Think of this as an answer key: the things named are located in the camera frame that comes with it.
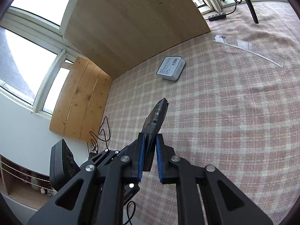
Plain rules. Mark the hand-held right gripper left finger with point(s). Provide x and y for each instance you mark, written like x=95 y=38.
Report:
x=140 y=159

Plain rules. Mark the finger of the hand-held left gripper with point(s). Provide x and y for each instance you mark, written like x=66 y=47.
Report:
x=105 y=155
x=131 y=193

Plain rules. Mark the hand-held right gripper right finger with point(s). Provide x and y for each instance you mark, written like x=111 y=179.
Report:
x=159 y=159

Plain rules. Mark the black wet wipes packet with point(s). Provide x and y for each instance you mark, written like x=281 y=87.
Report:
x=155 y=117

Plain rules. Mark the wooden shelf unit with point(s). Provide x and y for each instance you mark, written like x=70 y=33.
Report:
x=23 y=192

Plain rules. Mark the pine plank board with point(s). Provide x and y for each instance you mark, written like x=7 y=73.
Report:
x=79 y=98

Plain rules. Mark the pink plaid blanket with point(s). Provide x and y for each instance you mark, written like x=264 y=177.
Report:
x=222 y=121

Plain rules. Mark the white and grey box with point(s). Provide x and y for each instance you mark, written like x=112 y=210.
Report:
x=171 y=66

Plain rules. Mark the large light wooden board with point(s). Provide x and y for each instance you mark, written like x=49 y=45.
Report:
x=131 y=28

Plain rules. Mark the clear plastic strip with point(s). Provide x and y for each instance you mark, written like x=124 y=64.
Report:
x=253 y=48

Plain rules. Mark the black power strip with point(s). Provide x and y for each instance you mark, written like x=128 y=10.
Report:
x=215 y=16

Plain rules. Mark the black tripod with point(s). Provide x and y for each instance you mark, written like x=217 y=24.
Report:
x=250 y=7

